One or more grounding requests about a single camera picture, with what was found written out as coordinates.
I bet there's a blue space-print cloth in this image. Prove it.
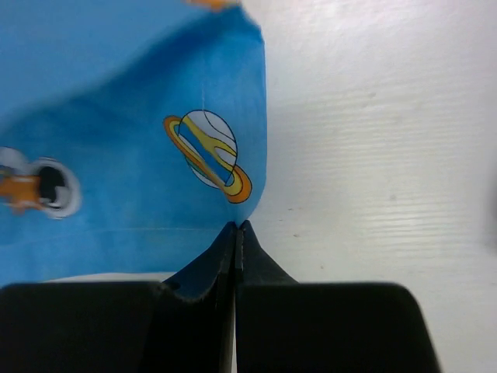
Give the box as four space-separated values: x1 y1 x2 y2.
1 1 267 285

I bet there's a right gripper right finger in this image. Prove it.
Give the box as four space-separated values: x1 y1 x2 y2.
235 221 441 372

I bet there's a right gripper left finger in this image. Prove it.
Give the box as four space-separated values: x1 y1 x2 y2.
1 223 237 372

